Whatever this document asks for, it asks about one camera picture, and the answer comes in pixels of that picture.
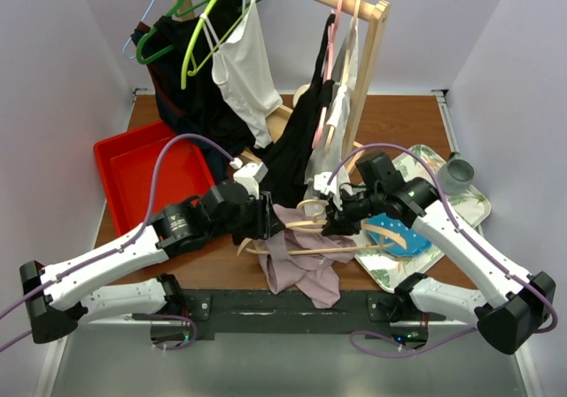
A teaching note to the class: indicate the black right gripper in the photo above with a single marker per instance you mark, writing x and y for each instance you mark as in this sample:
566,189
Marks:
338,221

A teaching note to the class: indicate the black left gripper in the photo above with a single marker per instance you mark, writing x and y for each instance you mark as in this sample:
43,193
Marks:
267,221

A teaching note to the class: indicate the beige hanger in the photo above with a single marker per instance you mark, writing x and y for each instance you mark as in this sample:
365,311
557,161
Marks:
301,237
346,82

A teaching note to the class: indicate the pink tank top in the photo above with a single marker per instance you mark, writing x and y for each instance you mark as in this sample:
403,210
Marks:
312,274

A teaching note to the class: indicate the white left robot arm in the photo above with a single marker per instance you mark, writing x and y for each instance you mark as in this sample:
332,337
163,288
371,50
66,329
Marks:
60,297

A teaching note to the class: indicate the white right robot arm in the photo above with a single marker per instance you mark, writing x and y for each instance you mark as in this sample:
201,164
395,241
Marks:
509,304

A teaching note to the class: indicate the white tank top right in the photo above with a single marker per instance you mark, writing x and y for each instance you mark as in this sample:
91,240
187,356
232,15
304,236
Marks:
318,161

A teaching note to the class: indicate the white tank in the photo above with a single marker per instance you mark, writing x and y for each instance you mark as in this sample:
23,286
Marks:
242,74
318,161

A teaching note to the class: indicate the black tank top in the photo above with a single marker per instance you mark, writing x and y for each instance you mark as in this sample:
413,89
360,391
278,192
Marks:
287,159

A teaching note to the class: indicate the white tank top left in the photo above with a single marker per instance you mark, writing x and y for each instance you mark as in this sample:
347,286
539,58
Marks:
242,74

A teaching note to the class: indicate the pink hanger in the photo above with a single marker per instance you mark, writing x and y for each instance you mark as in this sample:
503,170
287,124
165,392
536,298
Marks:
328,68

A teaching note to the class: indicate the dark green hanger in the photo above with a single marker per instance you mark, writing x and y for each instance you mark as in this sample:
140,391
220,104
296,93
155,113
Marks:
177,16

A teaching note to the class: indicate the blue dotted plate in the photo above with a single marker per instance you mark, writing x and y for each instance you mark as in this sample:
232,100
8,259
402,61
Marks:
394,237

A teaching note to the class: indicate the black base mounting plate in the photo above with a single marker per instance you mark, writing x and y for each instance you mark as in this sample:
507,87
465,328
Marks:
292,312

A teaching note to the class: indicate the grey mug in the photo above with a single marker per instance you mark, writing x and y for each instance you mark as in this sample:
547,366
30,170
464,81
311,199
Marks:
456,175

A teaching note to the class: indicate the red plastic bin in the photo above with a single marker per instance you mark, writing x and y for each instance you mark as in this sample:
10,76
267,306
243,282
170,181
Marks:
125,163

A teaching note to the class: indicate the dark navy hanging garment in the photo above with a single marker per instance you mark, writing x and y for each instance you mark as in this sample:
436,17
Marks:
200,108

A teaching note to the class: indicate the wooden clothes rack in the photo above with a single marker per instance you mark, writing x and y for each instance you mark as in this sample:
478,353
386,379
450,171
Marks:
376,15

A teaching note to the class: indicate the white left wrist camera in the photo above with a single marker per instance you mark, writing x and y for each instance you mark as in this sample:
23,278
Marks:
250,176

